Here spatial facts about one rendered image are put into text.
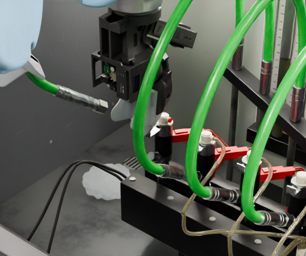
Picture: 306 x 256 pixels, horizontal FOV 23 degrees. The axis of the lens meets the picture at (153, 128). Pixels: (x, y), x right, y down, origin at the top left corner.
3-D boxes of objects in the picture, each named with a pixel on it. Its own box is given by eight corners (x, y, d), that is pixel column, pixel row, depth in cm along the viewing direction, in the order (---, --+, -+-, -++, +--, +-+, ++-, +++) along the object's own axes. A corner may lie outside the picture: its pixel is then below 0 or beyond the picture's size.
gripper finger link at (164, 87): (139, 108, 107) (138, 55, 103) (146, 103, 109) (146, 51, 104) (163, 119, 105) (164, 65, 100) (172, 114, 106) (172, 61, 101)
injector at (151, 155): (143, 233, 124) (142, 128, 112) (161, 219, 127) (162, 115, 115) (156, 241, 122) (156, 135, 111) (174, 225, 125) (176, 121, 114)
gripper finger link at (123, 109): (105, 141, 109) (103, 87, 104) (131, 124, 113) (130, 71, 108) (121, 149, 107) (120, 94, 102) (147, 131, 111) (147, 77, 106)
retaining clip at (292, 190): (294, 197, 99) (295, 190, 98) (283, 192, 100) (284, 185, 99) (306, 186, 101) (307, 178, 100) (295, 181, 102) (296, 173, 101)
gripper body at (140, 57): (91, 90, 103) (87, 10, 97) (131, 67, 109) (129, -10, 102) (132, 108, 99) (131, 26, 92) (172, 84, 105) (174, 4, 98)
